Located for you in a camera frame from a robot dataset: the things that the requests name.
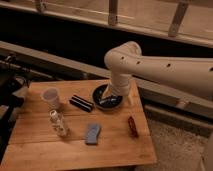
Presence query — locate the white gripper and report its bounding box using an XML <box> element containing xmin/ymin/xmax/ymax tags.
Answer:
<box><xmin>101</xmin><ymin>73</ymin><xmax>134</xmax><ymax>106</ymax></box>

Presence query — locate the clear plastic bottle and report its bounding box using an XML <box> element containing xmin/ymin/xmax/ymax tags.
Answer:
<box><xmin>49</xmin><ymin>110</ymin><xmax>69</xmax><ymax>137</ymax></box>

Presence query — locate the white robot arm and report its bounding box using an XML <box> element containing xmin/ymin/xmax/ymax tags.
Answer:
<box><xmin>104</xmin><ymin>41</ymin><xmax>213</xmax><ymax>102</ymax></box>

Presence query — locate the red pocket tool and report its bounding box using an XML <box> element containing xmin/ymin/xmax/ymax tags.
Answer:
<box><xmin>128</xmin><ymin>116</ymin><xmax>139</xmax><ymax>138</ymax></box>

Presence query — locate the blue sponge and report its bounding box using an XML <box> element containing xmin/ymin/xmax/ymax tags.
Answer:
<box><xmin>85</xmin><ymin>123</ymin><xmax>101</xmax><ymax>145</ymax></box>

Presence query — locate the translucent plastic cup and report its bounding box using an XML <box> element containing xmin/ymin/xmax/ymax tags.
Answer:
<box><xmin>41</xmin><ymin>87</ymin><xmax>60</xmax><ymax>110</ymax></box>

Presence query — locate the black equipment at left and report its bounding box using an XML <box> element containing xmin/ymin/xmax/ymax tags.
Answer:
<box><xmin>0</xmin><ymin>53</ymin><xmax>32</xmax><ymax>161</ymax></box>

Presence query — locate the metal frame rail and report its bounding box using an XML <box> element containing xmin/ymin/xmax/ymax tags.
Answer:
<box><xmin>0</xmin><ymin>0</ymin><xmax>213</xmax><ymax>48</ymax></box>

